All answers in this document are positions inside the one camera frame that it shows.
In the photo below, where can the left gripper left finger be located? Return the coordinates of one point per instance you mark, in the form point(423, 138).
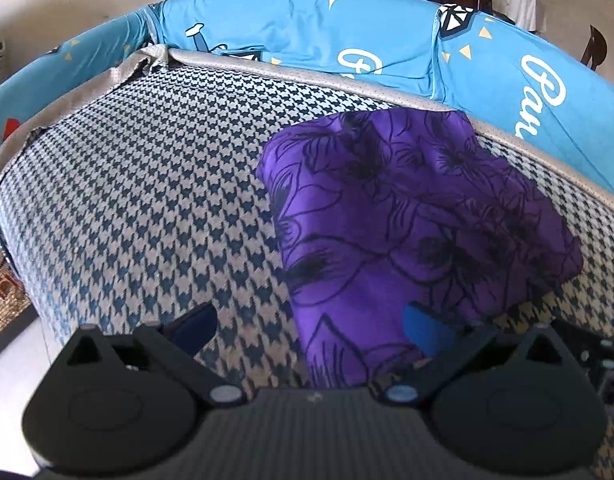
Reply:
point(171, 349)

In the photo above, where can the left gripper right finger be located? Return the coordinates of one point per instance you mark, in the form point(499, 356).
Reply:
point(448, 346)

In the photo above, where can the houndstooth sofa seat cover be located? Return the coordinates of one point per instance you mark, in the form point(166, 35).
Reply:
point(258, 273)

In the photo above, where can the white clothed dining table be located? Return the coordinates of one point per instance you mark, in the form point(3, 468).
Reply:
point(522, 12)

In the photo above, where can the blue printed sofa back cover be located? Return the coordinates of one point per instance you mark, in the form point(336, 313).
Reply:
point(362, 45)

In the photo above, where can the purple floral garment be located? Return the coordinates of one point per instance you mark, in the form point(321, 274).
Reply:
point(379, 212)

